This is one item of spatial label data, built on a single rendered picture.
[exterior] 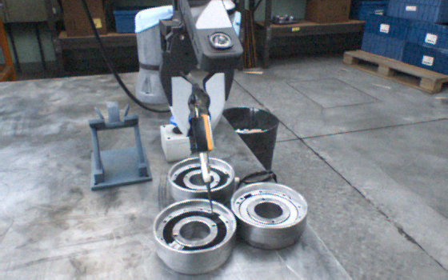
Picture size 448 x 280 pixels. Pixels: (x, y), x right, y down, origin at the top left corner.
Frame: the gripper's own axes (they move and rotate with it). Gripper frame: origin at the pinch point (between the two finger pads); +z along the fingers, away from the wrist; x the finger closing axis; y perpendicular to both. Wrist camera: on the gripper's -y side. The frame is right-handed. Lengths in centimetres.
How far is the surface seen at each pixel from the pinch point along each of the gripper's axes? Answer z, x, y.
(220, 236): 10.3, 0.2, -10.6
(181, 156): 12.4, 0.0, 15.2
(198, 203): 9.6, 1.4, -4.0
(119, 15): 31, -6, 348
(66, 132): 13.3, 21.5, 34.8
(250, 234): 10.7, -3.8, -10.8
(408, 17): 35, -282, 272
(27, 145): 13.3, 28.5, 30.6
